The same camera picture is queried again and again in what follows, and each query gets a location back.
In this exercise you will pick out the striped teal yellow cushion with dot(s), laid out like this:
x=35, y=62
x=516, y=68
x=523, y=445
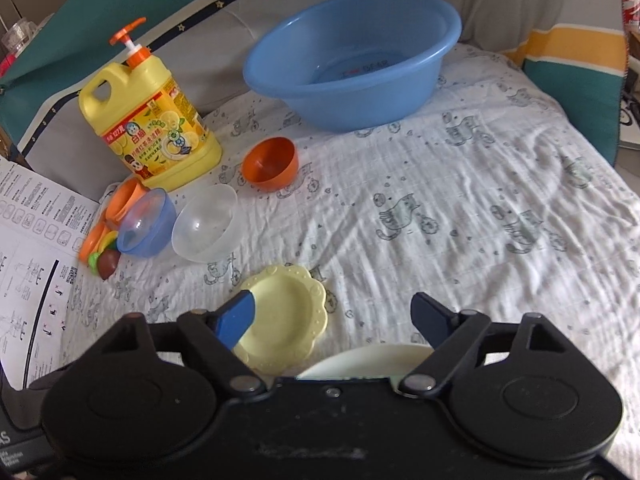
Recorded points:
x=570, y=70

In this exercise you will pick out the printed instruction sheet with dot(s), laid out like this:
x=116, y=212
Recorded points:
x=35, y=260

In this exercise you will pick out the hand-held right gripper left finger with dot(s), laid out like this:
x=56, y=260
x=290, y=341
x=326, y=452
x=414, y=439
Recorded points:
x=236, y=319

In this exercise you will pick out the yellow scalloped plate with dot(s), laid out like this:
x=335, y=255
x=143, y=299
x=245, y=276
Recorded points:
x=287, y=310

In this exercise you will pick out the blue plastic basin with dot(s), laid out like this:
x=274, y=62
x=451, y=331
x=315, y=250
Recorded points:
x=350, y=60

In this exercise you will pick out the pale green plate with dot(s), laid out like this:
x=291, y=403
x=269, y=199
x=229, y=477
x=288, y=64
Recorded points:
x=360, y=360

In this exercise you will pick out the yellow toy banana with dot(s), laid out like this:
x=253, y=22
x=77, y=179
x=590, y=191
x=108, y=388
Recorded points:
x=110, y=243

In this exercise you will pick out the yellow detergent bottle with pump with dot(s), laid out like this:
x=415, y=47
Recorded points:
x=150, y=125

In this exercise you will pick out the clear plastic bowl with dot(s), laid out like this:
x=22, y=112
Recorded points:
x=205, y=225

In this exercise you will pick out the green toy vegetable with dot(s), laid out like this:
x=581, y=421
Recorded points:
x=94, y=261

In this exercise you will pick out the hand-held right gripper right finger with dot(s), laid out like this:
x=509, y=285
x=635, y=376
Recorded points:
x=429, y=319

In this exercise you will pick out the blue translucent bowl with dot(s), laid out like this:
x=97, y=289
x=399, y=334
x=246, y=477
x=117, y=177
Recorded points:
x=145, y=225

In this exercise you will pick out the white printed blanket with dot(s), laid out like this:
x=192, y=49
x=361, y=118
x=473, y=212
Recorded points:
x=450, y=200

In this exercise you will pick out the clear plastic container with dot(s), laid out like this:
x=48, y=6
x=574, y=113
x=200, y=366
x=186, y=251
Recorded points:
x=17, y=35

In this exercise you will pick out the brown toy fruit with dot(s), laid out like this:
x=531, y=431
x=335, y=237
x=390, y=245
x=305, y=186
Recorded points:
x=108, y=264

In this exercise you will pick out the teal cushion with star trim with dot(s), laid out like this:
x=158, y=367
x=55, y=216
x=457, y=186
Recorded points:
x=75, y=20

